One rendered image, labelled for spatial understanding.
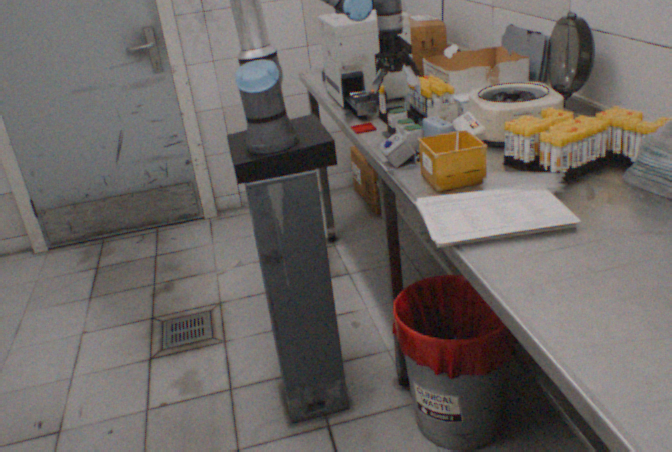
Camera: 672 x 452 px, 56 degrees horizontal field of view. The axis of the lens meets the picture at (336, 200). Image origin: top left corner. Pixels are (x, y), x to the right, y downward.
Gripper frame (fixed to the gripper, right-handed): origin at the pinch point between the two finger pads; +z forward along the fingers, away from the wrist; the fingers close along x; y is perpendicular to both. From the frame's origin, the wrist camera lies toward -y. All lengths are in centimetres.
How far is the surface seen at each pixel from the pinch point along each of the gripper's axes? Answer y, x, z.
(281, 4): -121, -115, -11
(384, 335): -7, -17, 100
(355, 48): -24.9, -25.6, -8.5
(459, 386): 40, 29, 73
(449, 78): -17.8, 10.5, -0.1
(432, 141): 28.8, 20.9, 3.7
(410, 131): 15.6, 9.6, 6.2
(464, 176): 36.6, 31.5, 9.3
